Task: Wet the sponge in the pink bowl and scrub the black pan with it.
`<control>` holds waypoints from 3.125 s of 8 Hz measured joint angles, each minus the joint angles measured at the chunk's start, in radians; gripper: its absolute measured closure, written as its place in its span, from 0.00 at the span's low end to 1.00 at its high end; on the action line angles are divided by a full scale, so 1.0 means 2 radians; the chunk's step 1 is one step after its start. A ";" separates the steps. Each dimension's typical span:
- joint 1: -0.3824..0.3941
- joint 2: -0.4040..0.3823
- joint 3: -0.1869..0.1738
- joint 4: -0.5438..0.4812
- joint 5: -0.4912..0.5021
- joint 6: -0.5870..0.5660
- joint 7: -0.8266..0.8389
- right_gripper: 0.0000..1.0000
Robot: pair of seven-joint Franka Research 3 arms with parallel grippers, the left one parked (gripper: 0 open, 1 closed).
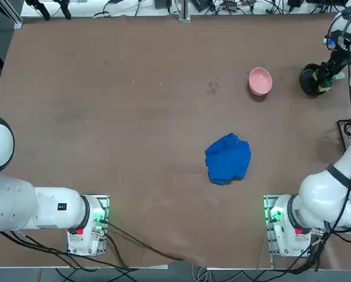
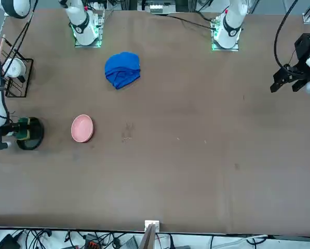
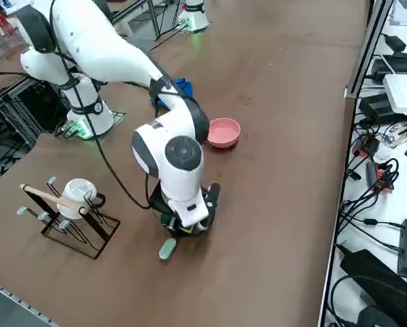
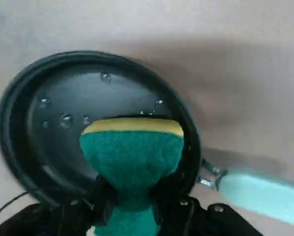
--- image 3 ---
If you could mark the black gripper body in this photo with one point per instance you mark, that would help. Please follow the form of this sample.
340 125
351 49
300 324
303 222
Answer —
162 204

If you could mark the pink bowl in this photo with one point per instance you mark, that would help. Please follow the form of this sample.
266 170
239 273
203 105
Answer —
225 131

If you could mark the crumpled blue cloth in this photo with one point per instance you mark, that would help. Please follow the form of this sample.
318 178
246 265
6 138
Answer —
186 86

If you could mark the small black inline box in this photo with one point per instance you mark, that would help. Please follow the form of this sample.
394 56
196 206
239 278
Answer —
370 221

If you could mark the black orange electronic device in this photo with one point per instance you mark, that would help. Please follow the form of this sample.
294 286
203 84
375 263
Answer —
372 173

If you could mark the red black electronic device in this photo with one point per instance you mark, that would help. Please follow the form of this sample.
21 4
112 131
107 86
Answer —
368 144

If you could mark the clear acrylic shelf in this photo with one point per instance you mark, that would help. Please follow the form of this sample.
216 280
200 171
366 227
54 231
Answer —
0 44

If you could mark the black power brick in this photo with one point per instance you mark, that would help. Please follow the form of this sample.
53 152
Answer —
375 107

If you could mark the circuit board strip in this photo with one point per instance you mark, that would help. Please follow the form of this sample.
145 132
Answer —
404 134

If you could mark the white plastic box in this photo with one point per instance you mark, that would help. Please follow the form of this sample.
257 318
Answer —
402 93

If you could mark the small black power adapter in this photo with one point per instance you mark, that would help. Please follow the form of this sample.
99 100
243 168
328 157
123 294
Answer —
395 42

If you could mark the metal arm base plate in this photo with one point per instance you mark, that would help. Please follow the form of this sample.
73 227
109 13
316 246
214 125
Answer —
118 117

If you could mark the black metal frame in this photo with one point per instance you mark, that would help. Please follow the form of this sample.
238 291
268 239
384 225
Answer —
26 98

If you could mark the aluminium camera post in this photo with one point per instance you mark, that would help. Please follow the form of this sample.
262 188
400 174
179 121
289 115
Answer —
368 51

